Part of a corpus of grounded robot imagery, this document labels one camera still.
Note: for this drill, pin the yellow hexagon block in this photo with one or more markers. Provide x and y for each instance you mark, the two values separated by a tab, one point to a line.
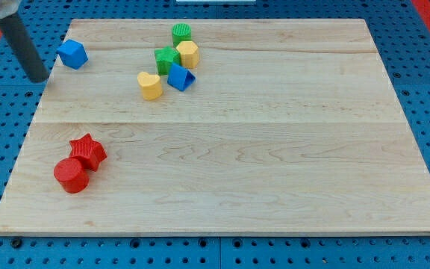
189	54

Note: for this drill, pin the wooden board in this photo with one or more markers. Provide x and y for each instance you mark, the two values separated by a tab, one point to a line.
291	128

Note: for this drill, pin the yellow heart block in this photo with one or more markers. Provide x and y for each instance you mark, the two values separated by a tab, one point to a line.
150	85

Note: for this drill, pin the blue triangle block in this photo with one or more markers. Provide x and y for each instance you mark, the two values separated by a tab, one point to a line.
180	77

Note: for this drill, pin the red cylinder block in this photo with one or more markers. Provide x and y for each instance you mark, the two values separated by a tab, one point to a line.
71	175

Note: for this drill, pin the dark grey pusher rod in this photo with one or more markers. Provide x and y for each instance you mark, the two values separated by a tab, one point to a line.
19	40

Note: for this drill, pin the green cylinder block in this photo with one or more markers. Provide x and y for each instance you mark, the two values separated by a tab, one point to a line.
181	32

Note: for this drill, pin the red star block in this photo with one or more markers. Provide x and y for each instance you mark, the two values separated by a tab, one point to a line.
88	151

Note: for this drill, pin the blue cube block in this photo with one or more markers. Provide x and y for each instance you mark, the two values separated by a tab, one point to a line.
72	54

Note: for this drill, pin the green star block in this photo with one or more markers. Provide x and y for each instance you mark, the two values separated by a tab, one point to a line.
165	57

